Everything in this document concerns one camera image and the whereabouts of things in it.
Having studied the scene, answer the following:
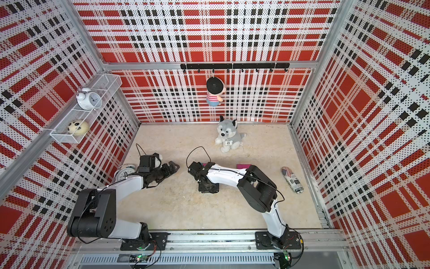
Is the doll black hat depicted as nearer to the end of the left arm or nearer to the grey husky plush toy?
the grey husky plush toy

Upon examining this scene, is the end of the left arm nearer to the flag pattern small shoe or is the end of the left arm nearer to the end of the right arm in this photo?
the end of the right arm

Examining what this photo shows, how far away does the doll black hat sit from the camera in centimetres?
94

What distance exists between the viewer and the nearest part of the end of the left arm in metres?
0.72

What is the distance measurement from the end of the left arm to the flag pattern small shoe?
612mm

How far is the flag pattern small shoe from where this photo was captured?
0.88m

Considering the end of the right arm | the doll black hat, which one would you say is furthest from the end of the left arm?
the doll black hat
